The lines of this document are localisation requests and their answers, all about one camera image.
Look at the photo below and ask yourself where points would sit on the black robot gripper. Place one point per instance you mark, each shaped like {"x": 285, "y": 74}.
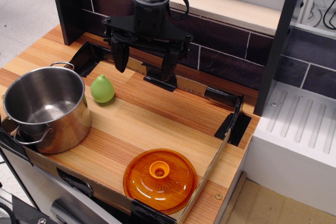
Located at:
{"x": 148, "y": 29}

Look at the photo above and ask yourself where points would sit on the stainless steel pot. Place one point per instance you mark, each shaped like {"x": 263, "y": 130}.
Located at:
{"x": 49, "y": 108}

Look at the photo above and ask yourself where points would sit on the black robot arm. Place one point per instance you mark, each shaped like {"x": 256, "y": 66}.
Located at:
{"x": 148, "y": 29}

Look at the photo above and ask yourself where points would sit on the orange glass pot lid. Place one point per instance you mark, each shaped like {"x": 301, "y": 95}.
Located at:
{"x": 162, "y": 179}

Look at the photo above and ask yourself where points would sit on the cardboard fence with black tape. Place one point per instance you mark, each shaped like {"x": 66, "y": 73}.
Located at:
{"x": 142, "y": 117}

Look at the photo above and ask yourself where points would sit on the green plastic pear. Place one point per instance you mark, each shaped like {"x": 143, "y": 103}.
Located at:
{"x": 102, "y": 89}

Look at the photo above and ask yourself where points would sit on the white sink drainboard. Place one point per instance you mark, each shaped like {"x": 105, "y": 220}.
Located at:
{"x": 292, "y": 151}

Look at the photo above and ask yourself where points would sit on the silver oven door handle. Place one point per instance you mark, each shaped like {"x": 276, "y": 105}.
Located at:
{"x": 66, "y": 212}

